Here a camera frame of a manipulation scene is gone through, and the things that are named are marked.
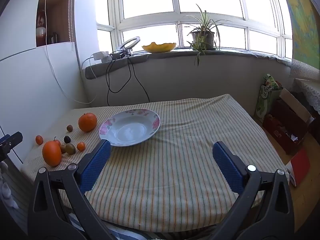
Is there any wooden shelf niche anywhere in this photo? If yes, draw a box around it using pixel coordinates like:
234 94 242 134
36 0 75 47

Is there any white wardrobe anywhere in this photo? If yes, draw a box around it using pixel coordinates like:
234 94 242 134
0 0 100 170

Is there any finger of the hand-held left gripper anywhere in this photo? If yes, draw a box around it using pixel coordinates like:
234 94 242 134
0 131 23 164

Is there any red and white vase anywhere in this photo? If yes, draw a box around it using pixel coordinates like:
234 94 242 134
36 10 47 47

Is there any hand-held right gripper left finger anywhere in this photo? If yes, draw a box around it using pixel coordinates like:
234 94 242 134
27 139 118 240

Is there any round orange with stem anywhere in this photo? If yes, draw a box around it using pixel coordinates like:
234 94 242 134
78 113 98 132

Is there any white bead cord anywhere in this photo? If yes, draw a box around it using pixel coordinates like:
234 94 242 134
68 0 75 43

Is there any white power adapter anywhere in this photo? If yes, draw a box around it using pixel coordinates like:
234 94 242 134
93 51 112 62

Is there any black cable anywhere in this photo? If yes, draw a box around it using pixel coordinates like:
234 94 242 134
105 54 150 105

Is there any yellow bowl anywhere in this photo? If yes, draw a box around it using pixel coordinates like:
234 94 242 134
142 42 177 53

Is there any white lace cloth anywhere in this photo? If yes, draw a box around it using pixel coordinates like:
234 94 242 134
290 59 320 120

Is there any ring light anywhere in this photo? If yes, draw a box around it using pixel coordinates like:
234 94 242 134
117 36 141 55

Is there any wall poster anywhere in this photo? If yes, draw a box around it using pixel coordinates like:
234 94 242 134
279 0 320 63

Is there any white fluffy cloth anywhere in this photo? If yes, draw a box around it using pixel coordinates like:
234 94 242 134
0 161 19 209

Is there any floral white plate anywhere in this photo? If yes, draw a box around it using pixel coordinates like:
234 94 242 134
99 108 161 147

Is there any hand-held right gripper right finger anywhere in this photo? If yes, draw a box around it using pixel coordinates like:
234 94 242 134
212 141 295 240

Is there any large smooth orange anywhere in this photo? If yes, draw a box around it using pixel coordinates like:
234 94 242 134
42 141 62 167

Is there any red book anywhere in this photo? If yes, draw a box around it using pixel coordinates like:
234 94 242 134
285 146 312 187

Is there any dark shelf item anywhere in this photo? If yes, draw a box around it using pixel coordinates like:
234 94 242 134
47 31 59 44

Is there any striped tablecloth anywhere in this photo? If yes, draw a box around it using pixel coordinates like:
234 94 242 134
20 94 290 233

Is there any brown cardboard box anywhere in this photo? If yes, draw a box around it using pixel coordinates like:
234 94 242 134
262 88 315 155

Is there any potted spider plant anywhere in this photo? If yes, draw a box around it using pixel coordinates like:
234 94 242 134
176 4 230 67

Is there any grey windowsill pad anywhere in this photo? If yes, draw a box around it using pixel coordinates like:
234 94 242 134
85 49 293 80

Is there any white window frame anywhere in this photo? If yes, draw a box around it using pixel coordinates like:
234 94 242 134
96 0 293 60

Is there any white cable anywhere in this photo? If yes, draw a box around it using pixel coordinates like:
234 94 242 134
42 0 98 104

